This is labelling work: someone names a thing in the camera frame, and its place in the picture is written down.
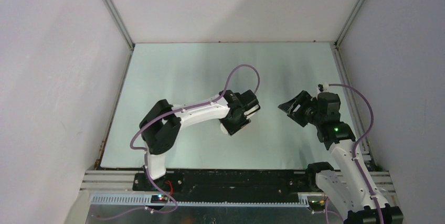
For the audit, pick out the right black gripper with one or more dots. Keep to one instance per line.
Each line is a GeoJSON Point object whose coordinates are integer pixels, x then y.
{"type": "Point", "coordinates": [304, 99]}

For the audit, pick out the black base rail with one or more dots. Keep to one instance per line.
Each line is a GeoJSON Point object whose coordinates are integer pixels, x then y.
{"type": "Point", "coordinates": [231, 185]}

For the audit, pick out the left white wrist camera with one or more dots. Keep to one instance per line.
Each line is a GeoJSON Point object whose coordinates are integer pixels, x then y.
{"type": "Point", "coordinates": [249, 113]}

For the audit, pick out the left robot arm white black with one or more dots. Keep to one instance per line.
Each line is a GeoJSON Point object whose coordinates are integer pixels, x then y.
{"type": "Point", "coordinates": [161, 126]}

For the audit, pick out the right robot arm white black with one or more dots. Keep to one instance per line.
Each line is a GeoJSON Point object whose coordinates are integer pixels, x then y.
{"type": "Point", "coordinates": [357, 199]}

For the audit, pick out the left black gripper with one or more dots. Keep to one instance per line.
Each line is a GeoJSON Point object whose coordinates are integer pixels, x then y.
{"type": "Point", "coordinates": [232, 129]}

